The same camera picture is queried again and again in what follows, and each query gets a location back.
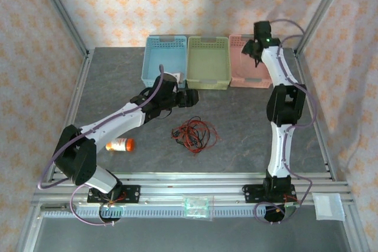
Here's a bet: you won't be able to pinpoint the red black cables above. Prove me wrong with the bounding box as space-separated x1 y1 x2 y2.
172 126 213 156

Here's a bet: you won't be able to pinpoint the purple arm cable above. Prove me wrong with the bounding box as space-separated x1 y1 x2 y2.
254 18 318 225
37 63 166 227

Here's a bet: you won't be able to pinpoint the aluminium table edge rail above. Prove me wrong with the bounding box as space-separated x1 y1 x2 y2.
48 53 95 181
292 53 337 182

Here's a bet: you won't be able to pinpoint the aluminium rail frame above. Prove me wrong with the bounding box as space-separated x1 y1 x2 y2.
32 171 355 205

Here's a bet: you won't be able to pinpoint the clear plastic bag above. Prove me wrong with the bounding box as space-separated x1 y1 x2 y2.
183 195 215 222

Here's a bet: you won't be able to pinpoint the black cable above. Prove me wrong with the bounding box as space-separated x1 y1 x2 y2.
183 122 212 149
171 127 195 146
177 116 207 149

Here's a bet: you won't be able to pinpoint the green plastic basket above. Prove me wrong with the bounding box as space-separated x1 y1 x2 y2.
185 35 231 91

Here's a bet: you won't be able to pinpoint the red cable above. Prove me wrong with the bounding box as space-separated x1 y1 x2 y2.
183 120 221 156
174 117 218 146

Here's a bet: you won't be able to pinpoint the pink plastic basket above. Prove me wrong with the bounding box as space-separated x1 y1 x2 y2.
229 34 274 89

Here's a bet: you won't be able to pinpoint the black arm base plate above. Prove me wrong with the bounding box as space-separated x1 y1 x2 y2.
87 185 141 205
242 184 298 205

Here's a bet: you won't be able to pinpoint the orange pill bottle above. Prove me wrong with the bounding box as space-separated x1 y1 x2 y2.
105 137 136 152

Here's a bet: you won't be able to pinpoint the blue plastic basket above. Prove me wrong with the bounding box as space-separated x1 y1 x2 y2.
142 35 188 89

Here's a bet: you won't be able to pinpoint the slotted grey cable duct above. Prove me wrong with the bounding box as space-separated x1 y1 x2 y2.
41 204 299 219

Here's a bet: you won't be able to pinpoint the aluminium frame post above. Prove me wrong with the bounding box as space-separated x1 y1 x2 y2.
294 0 352 55
34 0 90 57

